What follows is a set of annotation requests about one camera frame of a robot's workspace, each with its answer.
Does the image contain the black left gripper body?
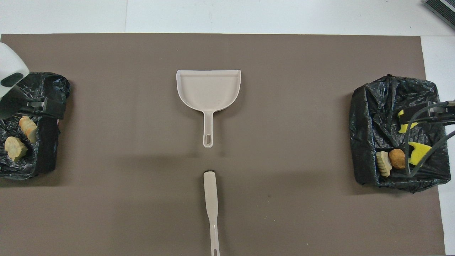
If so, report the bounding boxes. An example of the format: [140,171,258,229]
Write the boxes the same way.
[0,93,29,120]

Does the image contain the striped croissant piece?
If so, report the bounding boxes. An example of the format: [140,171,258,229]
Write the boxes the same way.
[18,116,38,143]

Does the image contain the yellow sponge piece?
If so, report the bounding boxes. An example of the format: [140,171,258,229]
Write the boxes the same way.
[397,108,418,133]
[405,142,433,167]

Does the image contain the pale bread piece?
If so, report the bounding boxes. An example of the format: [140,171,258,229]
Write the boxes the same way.
[4,137,28,162]

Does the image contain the brown bread nugget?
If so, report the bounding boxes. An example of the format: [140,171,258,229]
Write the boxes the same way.
[389,149,408,170]

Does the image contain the striped bread roll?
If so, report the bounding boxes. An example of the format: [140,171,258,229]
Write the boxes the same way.
[376,151,392,177]

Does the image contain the beige plastic dustpan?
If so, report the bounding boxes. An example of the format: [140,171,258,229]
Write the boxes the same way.
[176,70,241,149]

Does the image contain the beige brush black bristles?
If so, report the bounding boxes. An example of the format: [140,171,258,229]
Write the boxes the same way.
[203,171,221,256]

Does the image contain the bin with black bag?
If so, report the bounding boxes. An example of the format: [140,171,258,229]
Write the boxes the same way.
[0,72,71,180]
[348,74,452,193]

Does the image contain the dark ribbed panel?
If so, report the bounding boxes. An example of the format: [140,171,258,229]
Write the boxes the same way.
[424,0,455,31]

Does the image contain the brown table mat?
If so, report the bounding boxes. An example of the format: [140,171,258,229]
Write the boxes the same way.
[0,33,445,256]

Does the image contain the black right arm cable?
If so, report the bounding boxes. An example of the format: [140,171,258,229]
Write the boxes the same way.
[403,101,455,177]

